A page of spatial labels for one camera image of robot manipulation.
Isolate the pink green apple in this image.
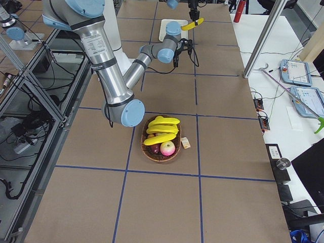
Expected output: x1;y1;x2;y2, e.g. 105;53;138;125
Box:
160;141;176;156

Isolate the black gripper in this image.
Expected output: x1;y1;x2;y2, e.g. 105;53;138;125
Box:
173;38;193;67
188;0;200;25

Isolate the yellow banana in basket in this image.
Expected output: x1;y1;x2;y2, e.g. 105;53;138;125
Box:
146;125;179;134
148;116;180;127

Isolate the blue teach pendant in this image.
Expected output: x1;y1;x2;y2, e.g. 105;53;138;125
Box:
280;59;312;87
290;86;323;118

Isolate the aluminium frame post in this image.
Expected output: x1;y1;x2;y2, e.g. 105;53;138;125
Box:
243;0;288;78

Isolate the brown wicker basket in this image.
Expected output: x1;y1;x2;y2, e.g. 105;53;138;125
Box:
140;115;181;163

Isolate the white rectangular bear tray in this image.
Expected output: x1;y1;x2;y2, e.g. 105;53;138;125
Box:
158;19;188;42

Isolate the small metal cup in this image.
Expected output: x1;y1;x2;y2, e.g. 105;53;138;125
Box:
275;157;291;170

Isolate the red cylinder bottle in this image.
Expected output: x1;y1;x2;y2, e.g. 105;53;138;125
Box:
233;0;247;23

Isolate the black monitor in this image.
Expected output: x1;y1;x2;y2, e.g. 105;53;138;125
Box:
292;139;323;213

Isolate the yellow banana moved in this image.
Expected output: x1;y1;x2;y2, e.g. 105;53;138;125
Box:
181;18;205;31
143;133;176;146

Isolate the blue teach pendant near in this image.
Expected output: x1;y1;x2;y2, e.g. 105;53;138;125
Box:
290;86;323;118

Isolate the orange black electronics board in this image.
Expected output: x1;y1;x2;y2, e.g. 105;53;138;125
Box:
253;98;270;133

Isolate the blue teach pendant far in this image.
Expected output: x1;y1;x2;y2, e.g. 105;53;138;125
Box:
280;59;312;87

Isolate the reacher grabber stick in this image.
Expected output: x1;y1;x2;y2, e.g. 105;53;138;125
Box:
254;63;324;134

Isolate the dark purple fruit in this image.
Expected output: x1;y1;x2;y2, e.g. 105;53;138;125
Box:
150;144;160;154

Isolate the paper price tag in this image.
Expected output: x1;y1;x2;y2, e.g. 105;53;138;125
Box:
181;137;191;149

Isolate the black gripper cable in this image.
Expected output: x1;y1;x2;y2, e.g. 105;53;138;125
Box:
146;37;200;75

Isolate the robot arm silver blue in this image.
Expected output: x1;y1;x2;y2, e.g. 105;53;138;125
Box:
43;1;185;127
167;0;200;26

